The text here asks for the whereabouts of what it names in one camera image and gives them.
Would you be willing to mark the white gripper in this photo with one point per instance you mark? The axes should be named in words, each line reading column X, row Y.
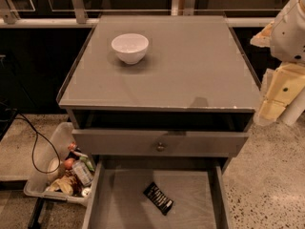
column 288, row 35

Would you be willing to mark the black rxbar chocolate wrapper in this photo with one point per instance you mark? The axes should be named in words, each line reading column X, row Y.
column 158, row 198

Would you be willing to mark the grey drawer cabinet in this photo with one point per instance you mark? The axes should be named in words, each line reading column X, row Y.
column 192, row 78

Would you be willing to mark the brass drawer knob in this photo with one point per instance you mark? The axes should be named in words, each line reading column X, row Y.
column 160, row 147

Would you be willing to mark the grey upper drawer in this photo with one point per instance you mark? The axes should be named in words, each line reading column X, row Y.
column 143, row 143

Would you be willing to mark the open grey middle drawer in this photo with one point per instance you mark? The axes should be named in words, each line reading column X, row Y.
column 194, row 184

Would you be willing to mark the metal window railing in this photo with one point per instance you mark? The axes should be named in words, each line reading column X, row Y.
column 85, row 13

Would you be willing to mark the white ceramic bowl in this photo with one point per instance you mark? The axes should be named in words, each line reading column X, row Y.
column 130, row 47

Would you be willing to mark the green packaged snack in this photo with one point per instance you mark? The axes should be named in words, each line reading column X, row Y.
column 77, row 154

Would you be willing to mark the small plastic bottle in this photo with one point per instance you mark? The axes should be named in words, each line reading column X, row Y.
column 82, row 172

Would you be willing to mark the clear plastic bin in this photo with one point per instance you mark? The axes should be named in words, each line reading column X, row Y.
column 47, row 149

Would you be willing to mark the orange round fruit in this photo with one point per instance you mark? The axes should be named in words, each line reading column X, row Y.
column 68, row 163

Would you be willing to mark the crumpled yellow snack bag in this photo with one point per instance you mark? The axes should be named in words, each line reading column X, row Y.
column 67, row 185

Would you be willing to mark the white cup in bin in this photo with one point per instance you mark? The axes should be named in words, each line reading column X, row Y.
column 53, row 169

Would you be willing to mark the white pipe post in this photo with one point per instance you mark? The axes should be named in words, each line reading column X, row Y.
column 295, row 109

